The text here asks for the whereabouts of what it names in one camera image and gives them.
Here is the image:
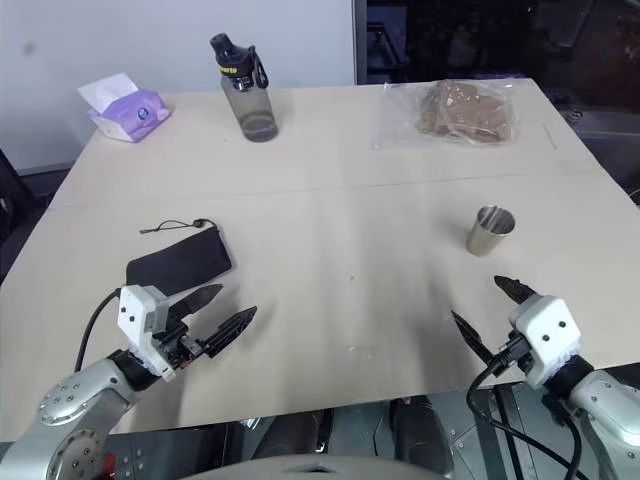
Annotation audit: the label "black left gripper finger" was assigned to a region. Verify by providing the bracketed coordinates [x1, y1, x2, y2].
[169, 283, 225, 318]
[203, 305, 259, 359]

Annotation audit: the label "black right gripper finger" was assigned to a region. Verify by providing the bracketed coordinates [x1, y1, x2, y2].
[450, 309, 500, 372]
[493, 274, 535, 307]

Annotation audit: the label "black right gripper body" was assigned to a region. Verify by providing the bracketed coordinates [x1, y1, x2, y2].
[505, 324, 533, 375]

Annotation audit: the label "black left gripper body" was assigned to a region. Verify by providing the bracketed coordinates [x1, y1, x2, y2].
[151, 305, 213, 372]

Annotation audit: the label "clear plastic bag brown contents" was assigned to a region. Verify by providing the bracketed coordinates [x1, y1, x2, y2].
[370, 78, 517, 152]

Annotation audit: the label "stainless steel cup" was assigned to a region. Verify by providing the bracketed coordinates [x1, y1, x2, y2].
[466, 205, 517, 257]

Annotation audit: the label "dark rounded shape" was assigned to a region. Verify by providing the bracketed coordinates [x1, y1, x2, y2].
[387, 395, 452, 464]

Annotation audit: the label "purple tissue pack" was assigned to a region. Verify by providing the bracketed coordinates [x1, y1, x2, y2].
[76, 72, 173, 145]

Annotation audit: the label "black chair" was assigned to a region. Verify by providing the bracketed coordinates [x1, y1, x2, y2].
[0, 147, 52, 284]

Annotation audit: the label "grey water bottle black lid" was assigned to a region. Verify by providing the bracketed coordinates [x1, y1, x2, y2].
[208, 32, 280, 143]

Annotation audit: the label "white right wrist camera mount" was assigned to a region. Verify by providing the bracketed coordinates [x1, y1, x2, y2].
[508, 294, 582, 389]

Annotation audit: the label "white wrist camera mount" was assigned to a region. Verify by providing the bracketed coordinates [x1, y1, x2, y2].
[116, 284, 177, 382]
[508, 294, 582, 389]

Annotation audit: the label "black drawstring pouch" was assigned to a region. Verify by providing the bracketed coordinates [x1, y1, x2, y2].
[124, 217, 235, 297]

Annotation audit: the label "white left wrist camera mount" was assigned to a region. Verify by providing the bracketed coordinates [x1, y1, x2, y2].
[116, 284, 177, 382]

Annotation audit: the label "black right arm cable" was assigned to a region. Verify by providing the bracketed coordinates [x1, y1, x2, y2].
[465, 335, 584, 480]

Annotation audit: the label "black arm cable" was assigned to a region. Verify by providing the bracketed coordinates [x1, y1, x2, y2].
[465, 335, 584, 480]
[73, 287, 124, 374]

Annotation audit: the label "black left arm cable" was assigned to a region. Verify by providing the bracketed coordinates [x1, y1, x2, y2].
[73, 287, 124, 374]

